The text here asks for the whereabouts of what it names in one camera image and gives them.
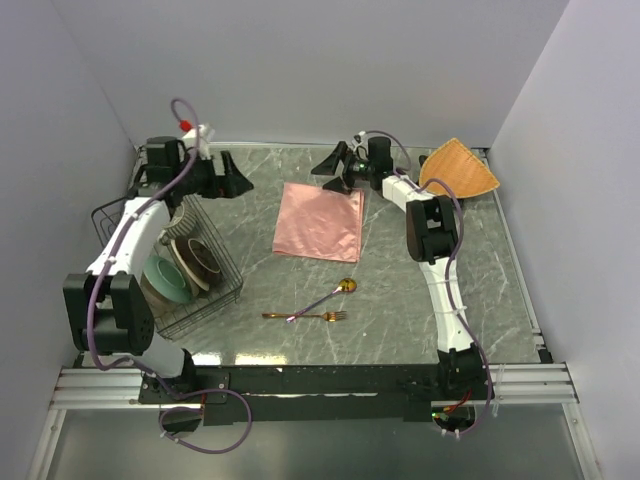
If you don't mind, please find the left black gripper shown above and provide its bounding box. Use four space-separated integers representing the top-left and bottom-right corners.
174 151 254 199

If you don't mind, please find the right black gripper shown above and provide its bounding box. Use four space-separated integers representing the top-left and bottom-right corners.
310 142 374 195

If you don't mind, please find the pink satin napkin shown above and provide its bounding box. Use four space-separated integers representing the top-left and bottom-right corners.
272 182 365 263

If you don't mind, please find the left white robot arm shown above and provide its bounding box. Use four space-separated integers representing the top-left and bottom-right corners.
63 125 253 402

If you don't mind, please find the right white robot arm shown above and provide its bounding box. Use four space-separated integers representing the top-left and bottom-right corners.
311 130 487 399

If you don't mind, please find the grey striped mug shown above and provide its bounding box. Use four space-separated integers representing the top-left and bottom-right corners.
158 203 198 245

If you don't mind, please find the brown ceramic plate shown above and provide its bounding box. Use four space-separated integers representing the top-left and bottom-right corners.
170 236 223 292

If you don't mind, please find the teal green bowl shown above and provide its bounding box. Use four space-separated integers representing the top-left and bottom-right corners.
143 255 193 304

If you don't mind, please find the rose gold fork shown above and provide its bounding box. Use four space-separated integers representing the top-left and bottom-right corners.
261 311 347 322

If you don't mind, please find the clear glass bowl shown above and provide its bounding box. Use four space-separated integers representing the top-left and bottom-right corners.
140 278 175 318

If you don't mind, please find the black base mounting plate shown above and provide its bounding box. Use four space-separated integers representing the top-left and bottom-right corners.
137 363 496 435

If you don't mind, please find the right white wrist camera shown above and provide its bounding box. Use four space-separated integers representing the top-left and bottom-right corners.
351 131 367 152

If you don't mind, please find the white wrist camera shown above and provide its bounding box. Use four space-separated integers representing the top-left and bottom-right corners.
179 120 215 156
351 131 367 152

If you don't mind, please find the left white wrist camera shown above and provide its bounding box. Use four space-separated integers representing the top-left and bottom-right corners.
179 120 215 156

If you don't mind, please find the black wire dish rack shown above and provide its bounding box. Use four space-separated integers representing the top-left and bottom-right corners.
90 192 245 341

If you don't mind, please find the gold spoon with purple handle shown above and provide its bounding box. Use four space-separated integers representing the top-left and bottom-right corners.
285 277 357 323

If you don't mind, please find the aluminium rail frame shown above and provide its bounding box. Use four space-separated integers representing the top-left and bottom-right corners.
28 363 602 479

